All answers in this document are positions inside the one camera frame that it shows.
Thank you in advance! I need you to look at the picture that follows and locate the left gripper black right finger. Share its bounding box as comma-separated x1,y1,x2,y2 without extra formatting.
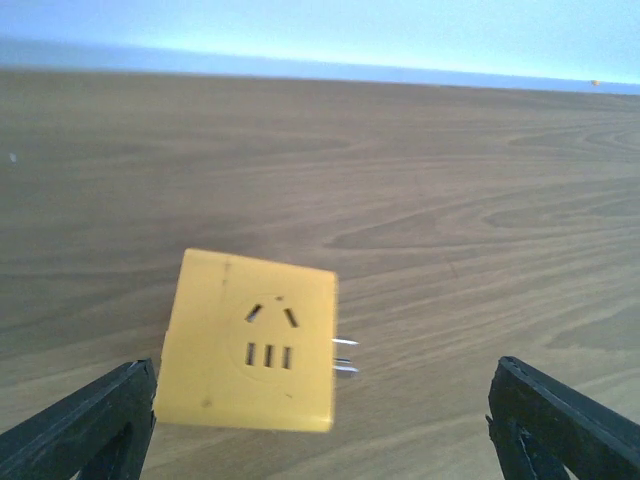
486,356,639,479

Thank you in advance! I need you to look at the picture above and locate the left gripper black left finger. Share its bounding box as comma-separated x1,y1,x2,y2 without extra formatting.
1,359,157,479

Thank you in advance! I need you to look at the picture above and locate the yellow cube socket adapter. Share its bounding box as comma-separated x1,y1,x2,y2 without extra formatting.
153,248,358,432

